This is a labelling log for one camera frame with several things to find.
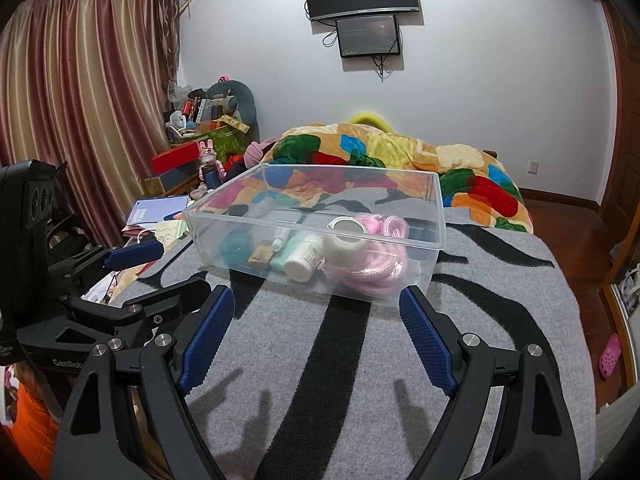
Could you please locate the green cardboard box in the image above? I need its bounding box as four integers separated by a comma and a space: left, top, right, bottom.
198, 126, 250, 162

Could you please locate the white pill bottle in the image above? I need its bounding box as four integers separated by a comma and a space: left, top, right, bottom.
283, 234, 323, 283

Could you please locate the brown wooden door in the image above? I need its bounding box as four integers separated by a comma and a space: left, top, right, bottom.
600, 0, 639, 237

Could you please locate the pink hat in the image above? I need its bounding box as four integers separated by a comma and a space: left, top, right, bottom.
243, 138, 277, 169

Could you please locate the yellow pillow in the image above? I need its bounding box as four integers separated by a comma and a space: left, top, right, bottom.
349, 113, 394, 133

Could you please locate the white ointment tube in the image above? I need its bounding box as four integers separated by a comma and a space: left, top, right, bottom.
271, 228, 291, 252

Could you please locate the blue notebook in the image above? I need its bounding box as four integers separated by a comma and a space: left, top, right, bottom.
126, 195, 189, 226

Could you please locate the small black wall monitor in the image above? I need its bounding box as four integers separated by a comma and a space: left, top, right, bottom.
336, 14, 401, 58

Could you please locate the striped pink curtain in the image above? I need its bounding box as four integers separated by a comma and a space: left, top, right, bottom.
1, 0, 180, 245

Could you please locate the pink rabbit plush toy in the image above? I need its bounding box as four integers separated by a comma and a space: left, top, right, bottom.
198, 139, 226, 190

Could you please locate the mint green tube bottle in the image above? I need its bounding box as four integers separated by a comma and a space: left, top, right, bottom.
270, 232, 314, 273

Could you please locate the blue tape roll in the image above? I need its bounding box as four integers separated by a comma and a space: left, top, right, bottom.
219, 231, 254, 266

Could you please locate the pink rope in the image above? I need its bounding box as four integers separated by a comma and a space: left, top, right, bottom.
326, 212, 410, 300

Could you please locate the colourful patchwork quilt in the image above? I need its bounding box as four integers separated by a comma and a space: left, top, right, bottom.
186, 123, 534, 246

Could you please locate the small brown cardboard box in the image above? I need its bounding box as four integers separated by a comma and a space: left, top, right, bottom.
247, 240, 273, 270

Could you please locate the grey neck pillow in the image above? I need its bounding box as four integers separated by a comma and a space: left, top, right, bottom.
206, 79, 259, 140

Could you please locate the red storage box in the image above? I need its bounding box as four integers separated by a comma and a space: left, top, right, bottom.
151, 141, 200, 176

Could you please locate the white bandage roll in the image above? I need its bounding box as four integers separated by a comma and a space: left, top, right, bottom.
322, 216, 368, 268

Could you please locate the pink slipper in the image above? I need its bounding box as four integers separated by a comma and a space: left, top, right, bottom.
598, 334, 622, 379

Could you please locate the clear plastic storage box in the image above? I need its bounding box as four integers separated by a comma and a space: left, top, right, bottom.
183, 164, 446, 304

